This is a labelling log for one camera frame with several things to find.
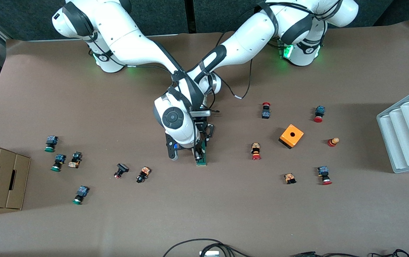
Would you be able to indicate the black button with red tip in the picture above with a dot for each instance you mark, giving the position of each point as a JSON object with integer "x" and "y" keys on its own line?
{"x": 121, "y": 168}

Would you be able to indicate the black push button orange base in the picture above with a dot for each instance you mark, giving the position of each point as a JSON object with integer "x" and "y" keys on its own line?
{"x": 144, "y": 173}
{"x": 75, "y": 162}

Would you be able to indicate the brown cardboard box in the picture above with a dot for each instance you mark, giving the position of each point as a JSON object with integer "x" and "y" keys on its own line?
{"x": 1, "y": 178}

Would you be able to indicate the orange button enclosure box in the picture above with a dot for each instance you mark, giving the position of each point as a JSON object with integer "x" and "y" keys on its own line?
{"x": 287, "y": 138}

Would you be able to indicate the red mushroom button blue base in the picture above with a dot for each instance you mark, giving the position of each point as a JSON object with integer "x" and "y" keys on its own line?
{"x": 266, "y": 114}
{"x": 323, "y": 172}
{"x": 319, "y": 111}

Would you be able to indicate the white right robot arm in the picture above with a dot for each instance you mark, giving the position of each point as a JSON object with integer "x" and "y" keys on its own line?
{"x": 133, "y": 43}

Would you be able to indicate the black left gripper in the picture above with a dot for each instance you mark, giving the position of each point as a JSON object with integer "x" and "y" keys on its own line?
{"x": 201, "y": 127}

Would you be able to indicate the dark adapter with green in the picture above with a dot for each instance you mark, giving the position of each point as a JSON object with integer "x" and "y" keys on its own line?
{"x": 306, "y": 254}

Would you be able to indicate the red emergency stop orange base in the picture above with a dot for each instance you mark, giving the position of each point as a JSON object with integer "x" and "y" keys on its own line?
{"x": 256, "y": 150}

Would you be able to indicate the red yellow button head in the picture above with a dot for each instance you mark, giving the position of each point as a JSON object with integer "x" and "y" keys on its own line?
{"x": 332, "y": 142}

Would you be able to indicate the green push button blue base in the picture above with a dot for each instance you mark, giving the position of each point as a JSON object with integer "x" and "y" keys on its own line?
{"x": 51, "y": 141}
{"x": 60, "y": 159}
{"x": 82, "y": 192}

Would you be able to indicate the brown table cover sheet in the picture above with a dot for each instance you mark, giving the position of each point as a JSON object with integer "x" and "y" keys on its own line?
{"x": 154, "y": 214}

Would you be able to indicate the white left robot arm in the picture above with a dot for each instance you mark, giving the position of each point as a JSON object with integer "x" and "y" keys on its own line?
{"x": 247, "y": 39}

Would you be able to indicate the grey tray with white ridges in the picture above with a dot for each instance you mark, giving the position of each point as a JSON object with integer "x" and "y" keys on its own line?
{"x": 404, "y": 135}

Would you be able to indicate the orange black contact block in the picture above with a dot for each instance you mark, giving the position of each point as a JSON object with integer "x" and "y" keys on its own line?
{"x": 289, "y": 178}

